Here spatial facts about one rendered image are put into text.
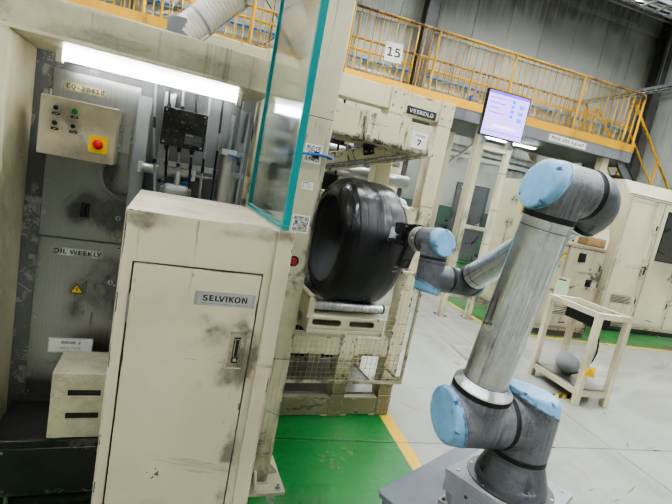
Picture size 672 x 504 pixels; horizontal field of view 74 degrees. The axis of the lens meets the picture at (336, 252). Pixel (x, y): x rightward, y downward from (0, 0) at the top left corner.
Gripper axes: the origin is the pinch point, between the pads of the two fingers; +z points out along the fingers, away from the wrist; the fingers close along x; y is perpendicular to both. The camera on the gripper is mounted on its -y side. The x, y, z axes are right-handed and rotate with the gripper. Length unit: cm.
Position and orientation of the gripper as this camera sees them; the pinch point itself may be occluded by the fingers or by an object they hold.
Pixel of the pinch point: (390, 240)
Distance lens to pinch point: 178.7
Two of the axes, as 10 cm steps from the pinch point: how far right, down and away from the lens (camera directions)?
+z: -3.6, -1.0, 9.3
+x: -9.2, -1.2, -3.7
